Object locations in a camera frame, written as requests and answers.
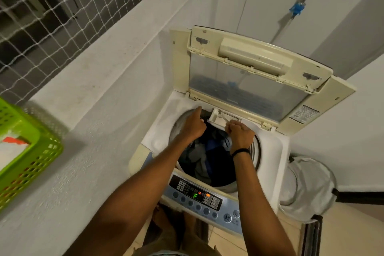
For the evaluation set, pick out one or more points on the metal spoon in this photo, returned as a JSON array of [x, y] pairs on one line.
[[224, 115]]

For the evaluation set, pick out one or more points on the detergent powder packet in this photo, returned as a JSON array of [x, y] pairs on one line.
[[9, 150]]

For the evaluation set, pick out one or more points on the white window safety net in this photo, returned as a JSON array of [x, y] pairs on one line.
[[45, 24]]

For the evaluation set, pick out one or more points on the black clothes item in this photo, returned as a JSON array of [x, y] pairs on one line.
[[223, 171]]

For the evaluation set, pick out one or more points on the person's right leg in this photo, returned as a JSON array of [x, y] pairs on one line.
[[195, 237]]

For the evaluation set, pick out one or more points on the white mesh laundry basket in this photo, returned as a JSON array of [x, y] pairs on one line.
[[312, 186]]

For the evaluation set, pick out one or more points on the light blue denim clothes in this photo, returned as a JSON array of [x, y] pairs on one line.
[[198, 156]]

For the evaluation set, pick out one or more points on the dark blue clothes item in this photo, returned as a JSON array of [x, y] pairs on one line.
[[214, 146]]

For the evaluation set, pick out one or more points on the green plastic basket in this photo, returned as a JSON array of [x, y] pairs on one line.
[[27, 168]]

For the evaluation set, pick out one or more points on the person's left forearm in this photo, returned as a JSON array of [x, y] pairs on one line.
[[135, 198]]

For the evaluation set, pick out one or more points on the black wristband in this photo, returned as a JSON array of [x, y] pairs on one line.
[[240, 152]]

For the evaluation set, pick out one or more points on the person's left hand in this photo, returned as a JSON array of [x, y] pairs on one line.
[[193, 128]]

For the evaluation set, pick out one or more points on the white and blue washing machine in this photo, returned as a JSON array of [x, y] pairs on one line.
[[255, 54]]

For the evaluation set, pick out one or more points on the person's right forearm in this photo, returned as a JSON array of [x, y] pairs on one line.
[[258, 204]]

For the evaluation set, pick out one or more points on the colourful printed shirt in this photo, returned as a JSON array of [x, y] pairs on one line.
[[168, 253]]

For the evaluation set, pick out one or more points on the black sliding door frame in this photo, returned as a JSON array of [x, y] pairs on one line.
[[360, 197]]

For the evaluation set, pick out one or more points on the person's right hand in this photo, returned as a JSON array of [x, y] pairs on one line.
[[241, 137]]

